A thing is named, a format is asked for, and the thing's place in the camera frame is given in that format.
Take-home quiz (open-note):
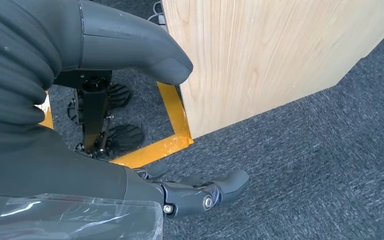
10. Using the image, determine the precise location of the clear plastic film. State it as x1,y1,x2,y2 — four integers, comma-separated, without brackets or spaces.
0,193,165,240

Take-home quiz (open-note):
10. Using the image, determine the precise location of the yellow floor tape strip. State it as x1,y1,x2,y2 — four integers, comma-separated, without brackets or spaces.
34,92,55,130

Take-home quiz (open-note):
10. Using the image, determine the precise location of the black ribbed robot foot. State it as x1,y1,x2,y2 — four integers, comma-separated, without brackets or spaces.
75,124,146,161
67,83,133,122

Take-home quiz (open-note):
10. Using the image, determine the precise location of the ribbed grey right arm sleeve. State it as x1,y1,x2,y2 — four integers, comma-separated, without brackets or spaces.
0,0,63,137

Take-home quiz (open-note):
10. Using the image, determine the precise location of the yellow floor tape corner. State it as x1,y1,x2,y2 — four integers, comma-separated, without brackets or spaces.
110,81,195,169

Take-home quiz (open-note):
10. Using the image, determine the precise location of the light wood desk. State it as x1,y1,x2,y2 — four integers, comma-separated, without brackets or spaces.
161,0,384,140

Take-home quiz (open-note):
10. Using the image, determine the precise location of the white cable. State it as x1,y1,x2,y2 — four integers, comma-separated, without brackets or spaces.
146,0,167,27

